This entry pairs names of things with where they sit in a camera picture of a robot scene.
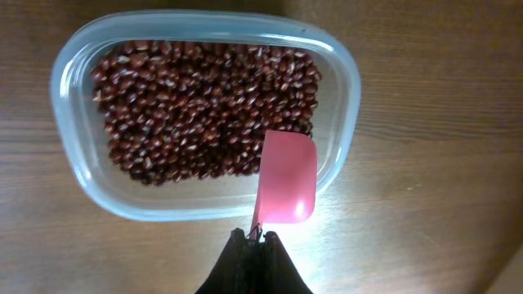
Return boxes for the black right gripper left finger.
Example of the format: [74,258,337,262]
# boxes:
[195,229,252,294]

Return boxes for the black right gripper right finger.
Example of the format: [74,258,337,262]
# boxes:
[254,231,312,294]

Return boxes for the pink measuring scoop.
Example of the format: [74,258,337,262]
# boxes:
[248,131,318,240]

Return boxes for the clear plastic container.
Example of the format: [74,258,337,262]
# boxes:
[51,10,361,222]

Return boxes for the red adzuki beans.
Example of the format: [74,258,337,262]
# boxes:
[91,40,322,185]

